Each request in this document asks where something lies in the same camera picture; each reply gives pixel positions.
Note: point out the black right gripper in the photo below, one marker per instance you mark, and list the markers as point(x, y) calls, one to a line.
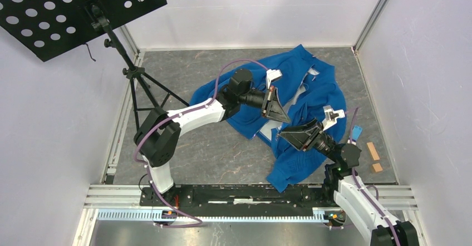
point(301, 137)

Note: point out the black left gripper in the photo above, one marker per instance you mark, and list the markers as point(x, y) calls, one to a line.
point(273, 109)

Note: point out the blue zip-up jacket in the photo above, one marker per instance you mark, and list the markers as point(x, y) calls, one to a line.
point(307, 85)

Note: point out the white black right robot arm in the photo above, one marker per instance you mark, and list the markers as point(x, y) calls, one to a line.
point(345, 188)

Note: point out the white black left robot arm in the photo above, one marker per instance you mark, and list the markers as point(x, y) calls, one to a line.
point(157, 137)

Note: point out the small blue block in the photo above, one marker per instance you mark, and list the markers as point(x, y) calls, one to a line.
point(355, 133)

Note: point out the long wooden block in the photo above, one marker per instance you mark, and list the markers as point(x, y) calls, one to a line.
point(373, 152)

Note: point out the small wooden block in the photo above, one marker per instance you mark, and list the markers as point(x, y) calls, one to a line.
point(376, 168)

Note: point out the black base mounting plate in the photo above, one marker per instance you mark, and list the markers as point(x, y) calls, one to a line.
point(257, 200)

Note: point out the black perforated music stand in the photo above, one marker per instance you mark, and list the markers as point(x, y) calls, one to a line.
point(50, 28)

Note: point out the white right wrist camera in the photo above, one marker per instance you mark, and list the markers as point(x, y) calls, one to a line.
point(331, 117)

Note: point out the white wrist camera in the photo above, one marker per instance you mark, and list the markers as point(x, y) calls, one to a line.
point(272, 76)
point(331, 117)

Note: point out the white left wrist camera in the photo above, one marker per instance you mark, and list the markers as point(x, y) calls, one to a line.
point(272, 76)

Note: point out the aluminium frame rail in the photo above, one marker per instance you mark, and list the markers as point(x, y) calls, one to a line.
point(139, 203)

